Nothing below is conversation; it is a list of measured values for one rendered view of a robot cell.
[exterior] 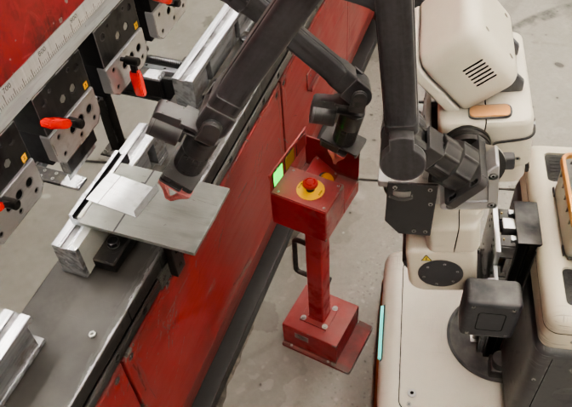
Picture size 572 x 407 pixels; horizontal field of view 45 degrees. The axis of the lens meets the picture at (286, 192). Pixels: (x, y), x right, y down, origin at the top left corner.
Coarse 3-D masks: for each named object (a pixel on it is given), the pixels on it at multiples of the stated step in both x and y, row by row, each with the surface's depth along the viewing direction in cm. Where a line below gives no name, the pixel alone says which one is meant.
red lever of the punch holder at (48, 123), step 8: (40, 120) 115; (48, 120) 114; (56, 120) 116; (64, 120) 118; (72, 120) 121; (80, 120) 122; (48, 128) 115; (56, 128) 116; (64, 128) 118; (80, 128) 122
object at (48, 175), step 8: (40, 168) 151; (48, 168) 151; (48, 176) 149; (56, 176) 149; (64, 176) 149; (80, 176) 149; (56, 184) 148; (64, 184) 147; (72, 184) 147; (80, 184) 147
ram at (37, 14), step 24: (0, 0) 102; (24, 0) 107; (48, 0) 113; (72, 0) 119; (0, 24) 104; (24, 24) 109; (48, 24) 114; (96, 24) 127; (0, 48) 105; (24, 48) 110; (72, 48) 122; (0, 72) 106; (48, 72) 117; (24, 96) 112; (0, 120) 108
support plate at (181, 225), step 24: (120, 168) 150; (192, 192) 144; (216, 192) 144; (96, 216) 141; (120, 216) 141; (144, 216) 141; (168, 216) 140; (192, 216) 140; (144, 240) 137; (168, 240) 136; (192, 240) 136
